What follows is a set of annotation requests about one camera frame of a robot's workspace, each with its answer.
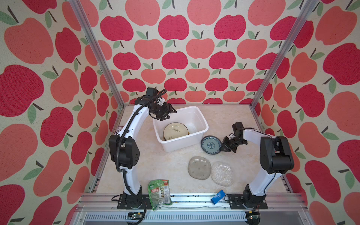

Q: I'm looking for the cream plate with plant drawing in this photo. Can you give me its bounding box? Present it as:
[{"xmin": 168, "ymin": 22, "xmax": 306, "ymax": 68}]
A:
[{"xmin": 163, "ymin": 122, "xmax": 189, "ymax": 141}]

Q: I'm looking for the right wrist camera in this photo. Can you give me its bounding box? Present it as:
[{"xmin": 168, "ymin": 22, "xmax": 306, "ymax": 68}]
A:
[{"xmin": 232, "ymin": 122, "xmax": 244, "ymax": 137}]

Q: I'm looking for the white plastic bin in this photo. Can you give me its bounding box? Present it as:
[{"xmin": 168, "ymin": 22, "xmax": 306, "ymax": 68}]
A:
[{"xmin": 153, "ymin": 106, "xmax": 209, "ymax": 152}]

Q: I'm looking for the clear textured glass plate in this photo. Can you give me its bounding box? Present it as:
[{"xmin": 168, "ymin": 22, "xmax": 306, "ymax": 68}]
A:
[{"xmin": 211, "ymin": 161, "xmax": 233, "ymax": 187}]

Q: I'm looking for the aluminium frame post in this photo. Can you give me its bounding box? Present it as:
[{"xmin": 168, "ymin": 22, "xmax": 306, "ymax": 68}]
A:
[
  {"xmin": 69, "ymin": 0, "xmax": 125, "ymax": 109},
  {"xmin": 250, "ymin": 0, "xmax": 319, "ymax": 110}
]

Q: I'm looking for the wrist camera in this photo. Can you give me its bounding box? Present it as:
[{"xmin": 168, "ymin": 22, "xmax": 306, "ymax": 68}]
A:
[
  {"xmin": 232, "ymin": 122, "xmax": 244, "ymax": 137},
  {"xmin": 145, "ymin": 87, "xmax": 159, "ymax": 98}
]

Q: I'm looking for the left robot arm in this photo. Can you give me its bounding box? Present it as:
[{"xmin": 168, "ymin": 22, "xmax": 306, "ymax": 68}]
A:
[{"xmin": 109, "ymin": 96, "xmax": 177, "ymax": 204}]

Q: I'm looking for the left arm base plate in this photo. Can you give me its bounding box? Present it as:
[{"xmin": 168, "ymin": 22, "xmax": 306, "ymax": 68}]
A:
[{"xmin": 117, "ymin": 193, "xmax": 152, "ymax": 210}]

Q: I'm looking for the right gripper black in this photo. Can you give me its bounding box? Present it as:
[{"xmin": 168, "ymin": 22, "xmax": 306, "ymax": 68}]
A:
[{"xmin": 219, "ymin": 137, "xmax": 245, "ymax": 154}]

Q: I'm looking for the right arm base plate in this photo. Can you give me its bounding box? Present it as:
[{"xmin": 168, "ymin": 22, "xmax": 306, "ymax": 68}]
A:
[{"xmin": 224, "ymin": 194, "xmax": 268, "ymax": 210}]

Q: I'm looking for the purple snack packet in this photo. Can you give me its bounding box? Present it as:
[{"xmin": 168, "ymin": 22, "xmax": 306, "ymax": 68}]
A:
[{"xmin": 114, "ymin": 126, "xmax": 123, "ymax": 135}]

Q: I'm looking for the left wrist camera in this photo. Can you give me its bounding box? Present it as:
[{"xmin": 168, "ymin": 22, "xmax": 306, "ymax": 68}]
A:
[{"xmin": 145, "ymin": 87, "xmax": 159, "ymax": 98}]

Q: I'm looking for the grey glass plate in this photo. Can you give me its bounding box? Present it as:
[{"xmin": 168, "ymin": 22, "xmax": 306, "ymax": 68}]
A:
[{"xmin": 187, "ymin": 156, "xmax": 212, "ymax": 180}]

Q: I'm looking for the right aluminium frame post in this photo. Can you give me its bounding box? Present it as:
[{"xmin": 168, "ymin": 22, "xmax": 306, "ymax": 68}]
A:
[{"xmin": 250, "ymin": 0, "xmax": 319, "ymax": 110}]

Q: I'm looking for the green snack packet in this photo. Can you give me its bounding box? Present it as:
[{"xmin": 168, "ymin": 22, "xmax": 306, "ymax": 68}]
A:
[{"xmin": 148, "ymin": 179, "xmax": 173, "ymax": 210}]

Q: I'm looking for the blue patterned small plate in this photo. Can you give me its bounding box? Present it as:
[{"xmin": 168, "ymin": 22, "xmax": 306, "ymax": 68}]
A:
[{"xmin": 201, "ymin": 136, "xmax": 222, "ymax": 155}]

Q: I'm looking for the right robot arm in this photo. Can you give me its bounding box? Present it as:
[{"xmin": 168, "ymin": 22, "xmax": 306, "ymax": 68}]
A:
[{"xmin": 219, "ymin": 128, "xmax": 295, "ymax": 202}]

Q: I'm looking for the front aluminium rail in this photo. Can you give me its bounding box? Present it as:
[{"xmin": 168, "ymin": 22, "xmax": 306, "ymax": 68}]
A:
[{"xmin": 69, "ymin": 193, "xmax": 315, "ymax": 225}]

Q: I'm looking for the blue small box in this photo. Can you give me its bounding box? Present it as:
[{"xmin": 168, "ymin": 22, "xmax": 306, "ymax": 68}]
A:
[{"xmin": 211, "ymin": 190, "xmax": 226, "ymax": 205}]

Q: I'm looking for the left aluminium frame post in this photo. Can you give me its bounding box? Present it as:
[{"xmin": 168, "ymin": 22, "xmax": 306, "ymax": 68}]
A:
[{"xmin": 69, "ymin": 0, "xmax": 125, "ymax": 109}]

